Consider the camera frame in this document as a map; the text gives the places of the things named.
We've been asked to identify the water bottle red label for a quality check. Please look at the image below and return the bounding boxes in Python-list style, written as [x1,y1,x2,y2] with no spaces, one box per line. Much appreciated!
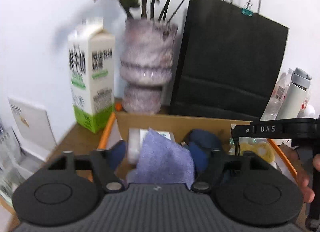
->
[260,68,293,121]

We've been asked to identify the white wall heater panel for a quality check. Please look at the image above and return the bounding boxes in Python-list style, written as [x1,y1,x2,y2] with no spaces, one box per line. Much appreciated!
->
[8,97,56,151]

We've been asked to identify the teal binder clip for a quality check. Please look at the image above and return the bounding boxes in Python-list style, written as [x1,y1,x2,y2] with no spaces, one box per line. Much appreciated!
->
[241,3,253,17]

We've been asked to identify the white thermos bottle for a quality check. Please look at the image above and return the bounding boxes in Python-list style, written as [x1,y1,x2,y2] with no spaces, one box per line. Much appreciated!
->
[276,68,312,120]

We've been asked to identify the person's right hand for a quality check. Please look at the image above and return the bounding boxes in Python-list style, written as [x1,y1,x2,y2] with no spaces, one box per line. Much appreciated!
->
[291,147,319,203]

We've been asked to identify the white translucent plastic box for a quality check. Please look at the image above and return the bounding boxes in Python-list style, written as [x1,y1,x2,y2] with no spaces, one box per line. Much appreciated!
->
[127,128,175,165]

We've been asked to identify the white green milk carton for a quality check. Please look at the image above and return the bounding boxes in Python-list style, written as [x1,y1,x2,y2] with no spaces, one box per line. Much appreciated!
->
[68,17,116,133]

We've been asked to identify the red cardboard box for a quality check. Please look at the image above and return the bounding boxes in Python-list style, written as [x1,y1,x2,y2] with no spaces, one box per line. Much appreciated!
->
[98,112,249,149]

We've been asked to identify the purple knitted cloth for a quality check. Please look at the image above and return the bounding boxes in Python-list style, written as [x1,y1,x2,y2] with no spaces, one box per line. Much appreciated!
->
[126,142,195,188]

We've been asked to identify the white and tan plush toy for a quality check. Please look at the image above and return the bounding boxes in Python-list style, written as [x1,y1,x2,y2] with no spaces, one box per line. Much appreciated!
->
[239,137,277,169]

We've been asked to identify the dark blue zipper pouch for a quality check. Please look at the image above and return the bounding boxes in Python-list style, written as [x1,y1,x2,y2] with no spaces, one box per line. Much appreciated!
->
[181,129,222,149]

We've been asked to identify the black paper bag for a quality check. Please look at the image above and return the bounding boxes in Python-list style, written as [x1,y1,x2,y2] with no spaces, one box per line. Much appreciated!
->
[169,0,288,120]

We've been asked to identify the purple marbled vase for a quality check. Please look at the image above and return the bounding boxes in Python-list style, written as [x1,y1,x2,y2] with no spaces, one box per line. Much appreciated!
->
[120,19,178,114]

